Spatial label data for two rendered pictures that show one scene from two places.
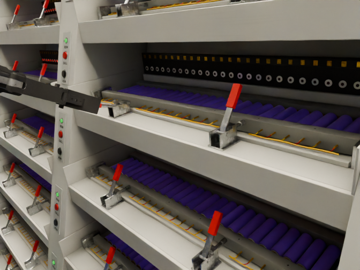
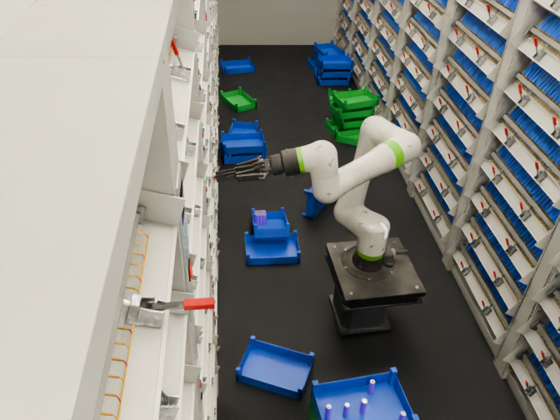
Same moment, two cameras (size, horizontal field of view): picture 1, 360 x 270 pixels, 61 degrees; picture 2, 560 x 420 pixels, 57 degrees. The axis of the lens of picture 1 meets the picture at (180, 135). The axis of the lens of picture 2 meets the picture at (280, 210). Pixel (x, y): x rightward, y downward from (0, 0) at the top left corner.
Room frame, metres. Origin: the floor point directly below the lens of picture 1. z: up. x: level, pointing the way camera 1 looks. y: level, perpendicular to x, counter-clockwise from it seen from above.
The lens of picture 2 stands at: (1.64, 1.30, 1.98)
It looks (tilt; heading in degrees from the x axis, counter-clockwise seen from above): 37 degrees down; 218
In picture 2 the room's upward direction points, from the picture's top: 2 degrees clockwise
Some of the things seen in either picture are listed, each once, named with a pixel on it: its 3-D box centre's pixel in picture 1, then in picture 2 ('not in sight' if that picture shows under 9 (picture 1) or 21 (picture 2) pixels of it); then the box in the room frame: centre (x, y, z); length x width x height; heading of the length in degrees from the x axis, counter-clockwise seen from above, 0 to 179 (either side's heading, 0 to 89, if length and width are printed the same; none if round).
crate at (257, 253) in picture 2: not in sight; (272, 247); (-0.08, -0.11, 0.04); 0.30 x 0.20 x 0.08; 135
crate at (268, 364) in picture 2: not in sight; (275, 367); (0.52, 0.42, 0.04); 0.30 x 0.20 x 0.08; 112
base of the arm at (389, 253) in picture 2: not in sight; (380, 255); (-0.06, 0.56, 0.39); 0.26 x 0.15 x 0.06; 138
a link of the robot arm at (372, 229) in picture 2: not in sight; (371, 234); (-0.02, 0.51, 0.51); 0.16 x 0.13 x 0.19; 79
